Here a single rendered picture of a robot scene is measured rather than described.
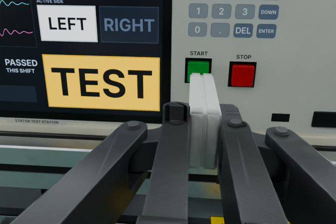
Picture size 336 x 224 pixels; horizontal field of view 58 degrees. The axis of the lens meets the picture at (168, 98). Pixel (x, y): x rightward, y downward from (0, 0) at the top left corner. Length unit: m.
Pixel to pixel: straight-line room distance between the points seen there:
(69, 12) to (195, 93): 0.15
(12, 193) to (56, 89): 0.29
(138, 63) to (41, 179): 0.14
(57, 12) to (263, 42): 0.17
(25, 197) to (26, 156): 0.25
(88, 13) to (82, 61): 0.04
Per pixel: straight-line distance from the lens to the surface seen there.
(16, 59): 0.31
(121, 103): 0.28
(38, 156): 0.30
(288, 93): 0.29
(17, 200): 0.56
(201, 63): 0.26
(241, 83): 0.27
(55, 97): 0.30
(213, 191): 0.29
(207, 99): 0.16
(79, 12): 0.27
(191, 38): 0.26
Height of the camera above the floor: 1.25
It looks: 20 degrees down
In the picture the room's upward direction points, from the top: 1 degrees clockwise
